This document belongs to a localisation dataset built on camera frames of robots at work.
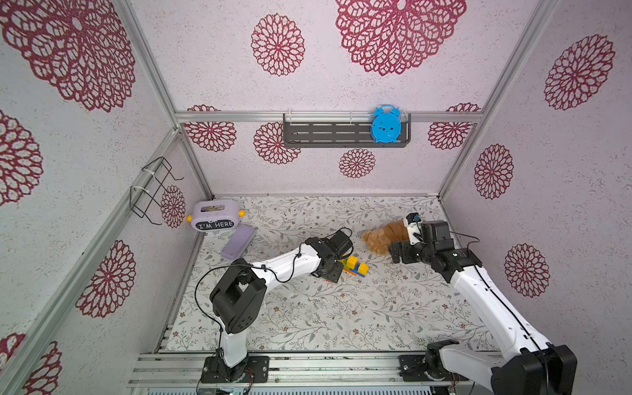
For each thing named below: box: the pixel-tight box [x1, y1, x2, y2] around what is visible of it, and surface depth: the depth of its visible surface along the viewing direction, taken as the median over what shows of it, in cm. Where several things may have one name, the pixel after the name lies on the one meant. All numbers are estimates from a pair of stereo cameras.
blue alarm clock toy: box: [371, 104, 402, 144], surface depth 90 cm
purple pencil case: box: [220, 223, 257, 261], surface depth 103 cm
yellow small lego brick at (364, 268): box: [358, 261, 370, 276], surface depth 92 cm
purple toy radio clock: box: [186, 199, 247, 233], surface depth 105 cm
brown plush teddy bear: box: [362, 219, 409, 256], surface depth 97 cm
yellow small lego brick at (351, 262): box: [346, 255, 359, 270], surface depth 92 cm
